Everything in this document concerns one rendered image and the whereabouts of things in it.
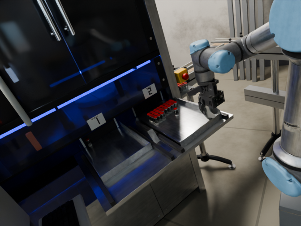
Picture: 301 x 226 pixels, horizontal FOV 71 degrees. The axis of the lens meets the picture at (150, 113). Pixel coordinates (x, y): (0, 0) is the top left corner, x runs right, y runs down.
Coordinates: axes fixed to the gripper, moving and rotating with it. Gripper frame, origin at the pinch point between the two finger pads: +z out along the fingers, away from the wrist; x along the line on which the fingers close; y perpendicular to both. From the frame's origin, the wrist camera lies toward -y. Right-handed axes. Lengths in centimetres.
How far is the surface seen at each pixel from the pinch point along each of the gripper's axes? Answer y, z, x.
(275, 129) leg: -21, 72, 86
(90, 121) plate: -36, -12, -44
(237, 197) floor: -13, 92, 22
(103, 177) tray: -10, 1, -53
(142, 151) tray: -10.0, 1.9, -33.2
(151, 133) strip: -14.2, -0.5, -24.3
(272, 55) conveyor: -19, 5, 82
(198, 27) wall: -213, 14, 204
